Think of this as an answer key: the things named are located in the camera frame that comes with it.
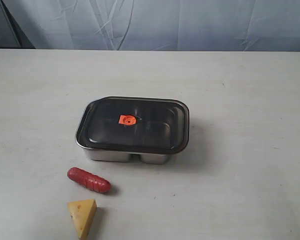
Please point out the dark transparent box lid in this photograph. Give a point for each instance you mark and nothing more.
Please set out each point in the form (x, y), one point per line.
(140, 130)

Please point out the stainless steel lunch box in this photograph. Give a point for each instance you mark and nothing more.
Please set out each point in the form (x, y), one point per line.
(150, 158)

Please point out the red toy sausage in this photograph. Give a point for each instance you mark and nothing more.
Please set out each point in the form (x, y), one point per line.
(88, 180)

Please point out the yellow toy cheese wedge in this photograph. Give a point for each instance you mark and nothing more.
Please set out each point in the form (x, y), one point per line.
(82, 213)

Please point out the grey wrinkled backdrop curtain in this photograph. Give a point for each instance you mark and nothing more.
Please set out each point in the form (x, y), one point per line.
(160, 25)

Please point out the dark stand pole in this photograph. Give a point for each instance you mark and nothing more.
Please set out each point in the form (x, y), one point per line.
(22, 40)

